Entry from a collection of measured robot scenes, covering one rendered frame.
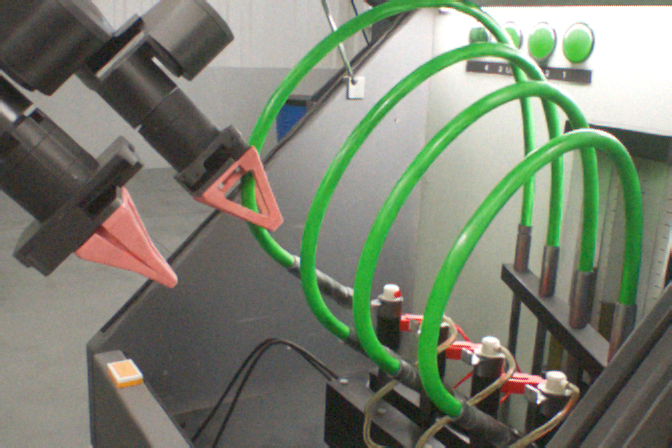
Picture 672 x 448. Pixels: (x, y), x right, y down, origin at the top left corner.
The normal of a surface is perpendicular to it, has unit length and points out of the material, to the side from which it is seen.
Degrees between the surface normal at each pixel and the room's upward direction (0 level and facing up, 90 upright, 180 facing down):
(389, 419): 0
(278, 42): 90
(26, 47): 88
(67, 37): 110
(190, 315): 90
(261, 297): 90
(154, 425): 0
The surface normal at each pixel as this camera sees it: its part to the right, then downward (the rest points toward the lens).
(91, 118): 0.52, 0.24
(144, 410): 0.04, -0.97
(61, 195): 0.33, 0.22
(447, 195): -0.85, 0.10
